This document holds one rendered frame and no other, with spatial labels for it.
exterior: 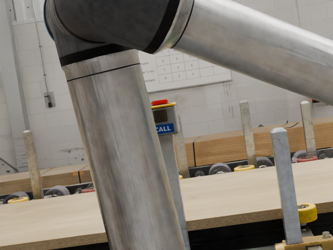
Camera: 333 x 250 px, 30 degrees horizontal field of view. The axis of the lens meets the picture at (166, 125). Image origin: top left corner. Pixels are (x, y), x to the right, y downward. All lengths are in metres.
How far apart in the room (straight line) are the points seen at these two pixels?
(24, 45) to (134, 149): 8.16
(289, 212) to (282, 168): 0.10
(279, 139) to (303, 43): 0.62
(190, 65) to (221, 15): 7.78
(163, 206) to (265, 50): 0.27
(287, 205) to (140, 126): 0.65
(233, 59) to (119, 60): 0.16
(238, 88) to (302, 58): 7.76
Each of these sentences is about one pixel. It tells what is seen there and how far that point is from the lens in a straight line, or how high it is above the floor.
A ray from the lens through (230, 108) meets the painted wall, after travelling 8.59.
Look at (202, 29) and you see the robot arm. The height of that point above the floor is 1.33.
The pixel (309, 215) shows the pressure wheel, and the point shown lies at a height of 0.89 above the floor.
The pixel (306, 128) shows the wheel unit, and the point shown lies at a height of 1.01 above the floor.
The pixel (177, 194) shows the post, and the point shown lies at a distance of 1.45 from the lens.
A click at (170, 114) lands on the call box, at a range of 1.41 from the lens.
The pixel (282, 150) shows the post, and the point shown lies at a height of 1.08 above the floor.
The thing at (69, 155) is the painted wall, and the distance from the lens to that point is 8.89.
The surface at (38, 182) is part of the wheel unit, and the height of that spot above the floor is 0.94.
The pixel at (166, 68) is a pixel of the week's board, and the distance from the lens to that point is 8.59.
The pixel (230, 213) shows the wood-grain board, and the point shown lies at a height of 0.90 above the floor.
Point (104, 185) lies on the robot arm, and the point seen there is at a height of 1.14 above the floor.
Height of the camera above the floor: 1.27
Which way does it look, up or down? 4 degrees down
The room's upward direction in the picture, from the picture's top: 9 degrees counter-clockwise
